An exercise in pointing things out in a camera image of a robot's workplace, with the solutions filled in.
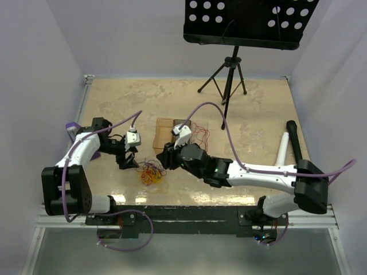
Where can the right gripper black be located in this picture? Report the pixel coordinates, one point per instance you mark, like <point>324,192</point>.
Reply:
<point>164,157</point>

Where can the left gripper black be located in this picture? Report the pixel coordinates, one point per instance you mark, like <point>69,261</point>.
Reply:
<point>129,162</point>

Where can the yellow red cable ball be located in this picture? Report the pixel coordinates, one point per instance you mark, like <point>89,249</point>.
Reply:
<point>152,177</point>

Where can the orange transparent bin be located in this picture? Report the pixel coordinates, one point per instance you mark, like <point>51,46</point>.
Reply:
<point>163,134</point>

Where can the clear transparent bin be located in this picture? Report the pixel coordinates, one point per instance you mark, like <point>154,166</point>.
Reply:
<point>200,134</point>

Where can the grey transparent bin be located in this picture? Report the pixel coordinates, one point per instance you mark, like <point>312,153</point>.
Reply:
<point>179,121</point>

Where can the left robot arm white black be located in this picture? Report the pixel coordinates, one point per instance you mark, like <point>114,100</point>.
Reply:
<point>65,185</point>

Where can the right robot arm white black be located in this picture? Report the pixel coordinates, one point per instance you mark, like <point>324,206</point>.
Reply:
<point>301,187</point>

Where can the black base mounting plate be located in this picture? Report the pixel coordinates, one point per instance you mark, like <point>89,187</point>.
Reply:
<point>225,220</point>

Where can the purple metronome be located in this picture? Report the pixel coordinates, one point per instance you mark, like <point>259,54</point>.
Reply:
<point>72,129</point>

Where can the white microphone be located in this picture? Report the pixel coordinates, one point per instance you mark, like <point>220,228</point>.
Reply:
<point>282,151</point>

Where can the black microphone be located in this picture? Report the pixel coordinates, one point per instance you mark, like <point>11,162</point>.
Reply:
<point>292,130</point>

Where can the black music stand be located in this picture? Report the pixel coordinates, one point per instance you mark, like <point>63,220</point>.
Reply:
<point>256,24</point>

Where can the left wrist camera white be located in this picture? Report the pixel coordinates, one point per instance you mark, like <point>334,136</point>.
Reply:
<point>132,138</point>

